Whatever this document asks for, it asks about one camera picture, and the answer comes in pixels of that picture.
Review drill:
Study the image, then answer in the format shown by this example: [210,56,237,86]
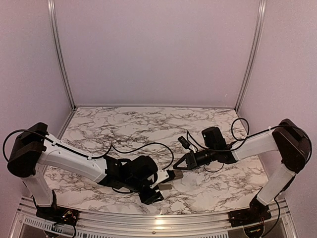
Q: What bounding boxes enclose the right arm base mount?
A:
[228,206,272,227]

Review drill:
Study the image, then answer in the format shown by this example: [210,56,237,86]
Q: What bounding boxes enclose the white remote control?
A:
[171,170,184,180]

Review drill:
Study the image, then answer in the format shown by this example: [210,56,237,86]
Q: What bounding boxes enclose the left aluminium frame post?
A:
[47,0,76,111]

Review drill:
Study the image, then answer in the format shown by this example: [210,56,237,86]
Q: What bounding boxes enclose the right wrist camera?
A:
[178,136,193,151]

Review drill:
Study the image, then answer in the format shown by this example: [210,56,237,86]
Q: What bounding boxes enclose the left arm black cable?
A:
[2,130,174,194]

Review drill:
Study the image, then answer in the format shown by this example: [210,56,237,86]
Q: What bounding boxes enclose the aluminium frame post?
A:
[234,0,267,114]
[47,0,76,111]

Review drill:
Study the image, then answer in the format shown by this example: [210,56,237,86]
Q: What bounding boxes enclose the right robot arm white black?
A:
[173,119,313,222]

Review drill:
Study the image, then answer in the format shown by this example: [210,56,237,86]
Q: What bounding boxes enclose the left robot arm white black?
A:
[7,122,163,221]

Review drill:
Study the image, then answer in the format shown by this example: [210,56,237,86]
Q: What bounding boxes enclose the grey battery cover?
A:
[158,183,172,190]

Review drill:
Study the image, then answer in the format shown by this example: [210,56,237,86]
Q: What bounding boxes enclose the right aluminium frame post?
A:
[234,0,267,114]

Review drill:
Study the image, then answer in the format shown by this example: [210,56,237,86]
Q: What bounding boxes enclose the front aluminium rail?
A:
[8,197,298,238]

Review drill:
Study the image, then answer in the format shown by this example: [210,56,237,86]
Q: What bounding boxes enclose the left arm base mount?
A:
[36,207,79,226]

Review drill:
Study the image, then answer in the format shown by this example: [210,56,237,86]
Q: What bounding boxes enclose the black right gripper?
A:
[173,146,217,170]

